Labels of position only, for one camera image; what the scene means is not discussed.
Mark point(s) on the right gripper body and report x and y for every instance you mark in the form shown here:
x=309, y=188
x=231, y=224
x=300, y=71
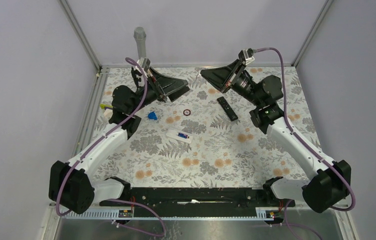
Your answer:
x=243, y=82

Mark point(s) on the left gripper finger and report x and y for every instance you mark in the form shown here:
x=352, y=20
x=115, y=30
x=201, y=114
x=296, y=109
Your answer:
x=169, y=84
x=172, y=97

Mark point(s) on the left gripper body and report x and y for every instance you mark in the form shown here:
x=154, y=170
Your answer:
x=154, y=92

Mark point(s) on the black remote control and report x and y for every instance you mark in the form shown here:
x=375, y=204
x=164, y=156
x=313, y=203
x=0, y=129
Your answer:
x=227, y=108

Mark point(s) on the white AC remote control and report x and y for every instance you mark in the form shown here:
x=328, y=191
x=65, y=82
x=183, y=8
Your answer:
x=173, y=134

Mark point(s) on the light blue battery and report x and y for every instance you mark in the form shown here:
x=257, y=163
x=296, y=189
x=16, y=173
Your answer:
x=183, y=135

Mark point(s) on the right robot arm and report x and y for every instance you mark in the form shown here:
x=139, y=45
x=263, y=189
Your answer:
x=328, y=180

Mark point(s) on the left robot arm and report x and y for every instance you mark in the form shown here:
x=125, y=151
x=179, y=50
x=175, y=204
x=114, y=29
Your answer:
x=71, y=182

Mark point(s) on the poker chip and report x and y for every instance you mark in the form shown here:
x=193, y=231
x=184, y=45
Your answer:
x=186, y=112

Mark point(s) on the blue plastic clip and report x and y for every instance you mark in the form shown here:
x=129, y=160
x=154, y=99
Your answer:
x=152, y=116

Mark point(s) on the white small block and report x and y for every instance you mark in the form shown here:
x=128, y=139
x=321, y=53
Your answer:
x=108, y=113

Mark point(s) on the floral table mat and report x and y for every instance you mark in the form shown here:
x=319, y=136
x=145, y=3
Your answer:
x=223, y=153

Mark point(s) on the yellow purple small tool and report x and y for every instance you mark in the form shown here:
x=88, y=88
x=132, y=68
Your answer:
x=106, y=107

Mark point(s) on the grey microphone on stand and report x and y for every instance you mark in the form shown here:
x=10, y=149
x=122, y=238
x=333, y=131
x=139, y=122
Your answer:
x=140, y=39

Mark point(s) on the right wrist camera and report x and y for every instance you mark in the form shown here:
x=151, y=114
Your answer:
x=246, y=56

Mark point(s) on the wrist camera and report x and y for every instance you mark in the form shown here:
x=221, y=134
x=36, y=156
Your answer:
x=143, y=65
x=246, y=56

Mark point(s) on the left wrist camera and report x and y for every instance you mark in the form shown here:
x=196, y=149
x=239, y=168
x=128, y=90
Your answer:
x=143, y=65

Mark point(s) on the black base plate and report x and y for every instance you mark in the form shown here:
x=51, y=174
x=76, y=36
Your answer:
x=189, y=202

